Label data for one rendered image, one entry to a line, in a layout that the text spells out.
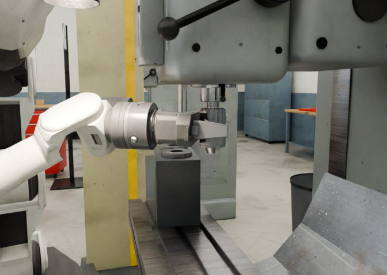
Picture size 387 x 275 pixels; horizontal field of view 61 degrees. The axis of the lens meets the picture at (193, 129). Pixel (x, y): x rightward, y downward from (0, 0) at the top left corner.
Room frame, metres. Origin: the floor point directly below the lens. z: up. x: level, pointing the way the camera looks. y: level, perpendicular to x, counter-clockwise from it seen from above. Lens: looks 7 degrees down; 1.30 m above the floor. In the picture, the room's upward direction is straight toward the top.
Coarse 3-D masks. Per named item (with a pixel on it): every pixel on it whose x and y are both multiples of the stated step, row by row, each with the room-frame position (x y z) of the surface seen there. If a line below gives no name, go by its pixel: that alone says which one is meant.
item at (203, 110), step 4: (200, 108) 0.58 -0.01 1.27; (204, 108) 0.57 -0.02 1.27; (208, 108) 0.57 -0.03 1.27; (212, 108) 0.57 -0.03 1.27; (216, 108) 0.57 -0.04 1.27; (220, 108) 0.57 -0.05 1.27; (224, 108) 0.58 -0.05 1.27; (200, 112) 0.58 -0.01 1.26; (204, 112) 0.57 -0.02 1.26; (208, 112) 0.57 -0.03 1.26; (212, 112) 0.57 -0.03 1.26; (216, 112) 0.57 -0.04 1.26; (220, 112) 0.57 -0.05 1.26; (224, 112) 0.58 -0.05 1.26
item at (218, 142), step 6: (204, 114) 0.57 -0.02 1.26; (210, 114) 0.57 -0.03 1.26; (216, 114) 0.57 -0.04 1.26; (222, 114) 0.57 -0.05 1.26; (204, 120) 0.57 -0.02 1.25; (210, 120) 0.57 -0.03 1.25; (216, 120) 0.57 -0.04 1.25; (222, 120) 0.57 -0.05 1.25; (210, 138) 0.57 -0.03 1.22; (216, 138) 0.57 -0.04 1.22; (222, 138) 0.57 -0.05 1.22; (204, 144) 0.57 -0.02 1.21; (210, 144) 0.57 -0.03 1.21; (216, 144) 0.57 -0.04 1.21; (222, 144) 0.57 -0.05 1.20
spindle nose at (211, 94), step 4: (200, 88) 0.58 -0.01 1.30; (204, 88) 0.57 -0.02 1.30; (208, 88) 0.57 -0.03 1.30; (212, 88) 0.57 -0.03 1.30; (216, 88) 0.57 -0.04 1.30; (220, 88) 0.57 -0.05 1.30; (200, 92) 0.58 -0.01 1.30; (204, 92) 0.57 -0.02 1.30; (208, 92) 0.57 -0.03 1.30; (212, 92) 0.57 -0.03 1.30; (216, 92) 0.57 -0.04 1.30; (220, 92) 0.57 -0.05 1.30; (200, 96) 0.58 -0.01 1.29; (204, 96) 0.57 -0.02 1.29; (208, 96) 0.57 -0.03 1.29; (212, 96) 0.57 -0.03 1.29; (216, 96) 0.57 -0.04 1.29; (220, 96) 0.57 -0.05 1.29; (200, 100) 0.58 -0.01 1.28; (204, 100) 0.57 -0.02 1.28; (208, 100) 0.57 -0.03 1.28; (212, 100) 0.57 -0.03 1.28; (216, 100) 0.57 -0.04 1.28
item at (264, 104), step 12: (288, 72) 7.72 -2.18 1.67; (252, 84) 8.47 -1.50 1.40; (264, 84) 7.84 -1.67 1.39; (276, 84) 7.65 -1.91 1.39; (288, 84) 7.73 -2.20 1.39; (180, 96) 8.92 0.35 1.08; (252, 96) 8.45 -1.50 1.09; (264, 96) 7.83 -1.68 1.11; (276, 96) 7.65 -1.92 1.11; (288, 96) 7.73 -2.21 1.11; (180, 108) 8.91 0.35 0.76; (252, 108) 8.44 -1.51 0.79; (264, 108) 7.81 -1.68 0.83; (276, 108) 7.65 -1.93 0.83; (288, 108) 7.73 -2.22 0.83; (252, 120) 8.42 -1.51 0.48; (264, 120) 7.79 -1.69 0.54; (276, 120) 7.65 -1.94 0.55; (252, 132) 8.41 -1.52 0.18; (264, 132) 7.78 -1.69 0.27; (276, 132) 7.66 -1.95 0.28
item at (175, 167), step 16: (160, 160) 0.86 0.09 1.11; (176, 160) 0.86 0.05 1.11; (192, 160) 0.87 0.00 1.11; (160, 176) 0.86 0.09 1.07; (176, 176) 0.86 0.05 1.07; (192, 176) 0.87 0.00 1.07; (160, 192) 0.86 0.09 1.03; (176, 192) 0.86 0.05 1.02; (192, 192) 0.87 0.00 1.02; (160, 208) 0.86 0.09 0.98; (176, 208) 0.86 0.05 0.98; (192, 208) 0.87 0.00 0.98; (160, 224) 0.86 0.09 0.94; (176, 224) 0.86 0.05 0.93; (192, 224) 0.87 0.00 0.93
